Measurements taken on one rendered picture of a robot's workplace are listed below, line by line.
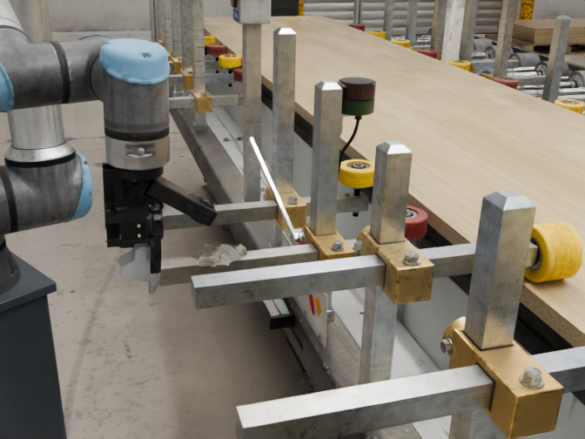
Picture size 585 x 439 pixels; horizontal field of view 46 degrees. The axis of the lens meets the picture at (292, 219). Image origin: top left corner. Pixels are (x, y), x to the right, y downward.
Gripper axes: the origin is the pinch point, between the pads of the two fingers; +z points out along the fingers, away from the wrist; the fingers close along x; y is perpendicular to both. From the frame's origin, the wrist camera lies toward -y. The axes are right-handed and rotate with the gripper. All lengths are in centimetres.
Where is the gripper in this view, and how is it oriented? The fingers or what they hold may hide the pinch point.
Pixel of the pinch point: (156, 284)
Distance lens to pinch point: 109.9
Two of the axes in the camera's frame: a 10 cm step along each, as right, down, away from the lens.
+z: -0.6, 9.2, 3.9
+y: -9.6, 0.6, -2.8
